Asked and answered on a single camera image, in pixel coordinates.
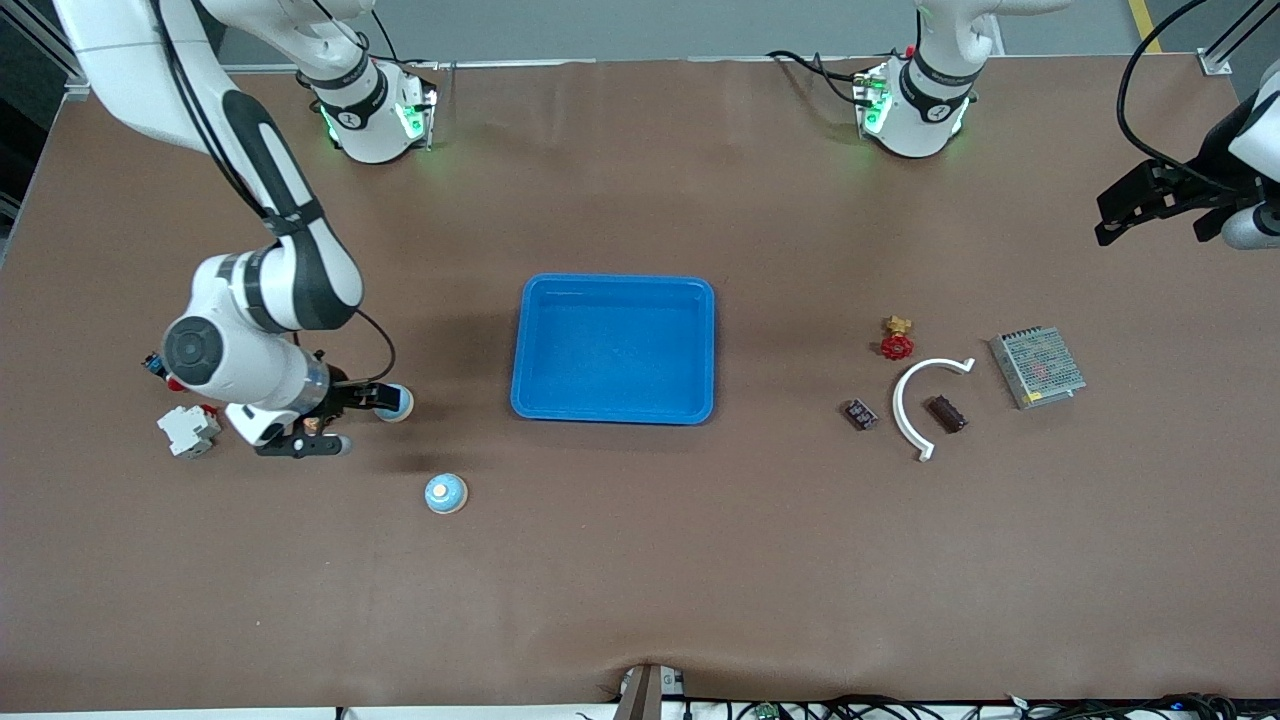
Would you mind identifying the white circuit breaker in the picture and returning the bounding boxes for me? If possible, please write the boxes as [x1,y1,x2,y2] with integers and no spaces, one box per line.
[156,403,223,460]

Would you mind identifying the red pushbutton with blue body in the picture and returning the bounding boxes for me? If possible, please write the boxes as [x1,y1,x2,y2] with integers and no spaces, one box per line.
[142,352,191,393]

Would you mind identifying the perforated metal power supply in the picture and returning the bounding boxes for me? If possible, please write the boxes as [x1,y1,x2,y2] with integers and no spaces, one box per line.
[989,325,1088,411]

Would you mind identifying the blue plastic tray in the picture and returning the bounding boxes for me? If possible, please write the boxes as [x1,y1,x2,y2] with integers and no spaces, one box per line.
[510,273,717,426]

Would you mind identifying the white curved plastic clamp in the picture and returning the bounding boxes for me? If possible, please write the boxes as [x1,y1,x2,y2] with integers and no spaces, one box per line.
[892,357,976,462]

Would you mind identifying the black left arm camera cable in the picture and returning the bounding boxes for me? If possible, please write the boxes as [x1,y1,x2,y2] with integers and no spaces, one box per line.
[1117,0,1241,196]

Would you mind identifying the aluminium frame post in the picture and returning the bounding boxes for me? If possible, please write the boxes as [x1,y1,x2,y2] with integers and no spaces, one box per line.
[0,0,93,101]
[1198,0,1280,77]

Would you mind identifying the black right arm base cable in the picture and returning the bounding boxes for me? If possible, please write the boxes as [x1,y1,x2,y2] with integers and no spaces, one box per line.
[370,5,441,73]

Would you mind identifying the black arm base cable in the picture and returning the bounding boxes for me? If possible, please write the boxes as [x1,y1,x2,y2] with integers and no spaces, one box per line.
[370,5,441,73]
[765,47,906,107]

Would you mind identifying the black left arm base cable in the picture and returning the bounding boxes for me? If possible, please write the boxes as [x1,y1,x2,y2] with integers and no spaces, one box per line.
[765,47,906,107]

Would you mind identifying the brown camera mount post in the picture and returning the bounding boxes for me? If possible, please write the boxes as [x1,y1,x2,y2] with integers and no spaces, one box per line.
[612,662,689,720]

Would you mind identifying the silver table edge rail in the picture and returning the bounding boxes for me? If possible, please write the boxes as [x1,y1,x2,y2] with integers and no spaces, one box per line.
[215,56,871,77]

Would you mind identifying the black cable bundle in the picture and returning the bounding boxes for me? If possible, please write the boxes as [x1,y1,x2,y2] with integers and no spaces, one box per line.
[685,692,1280,720]

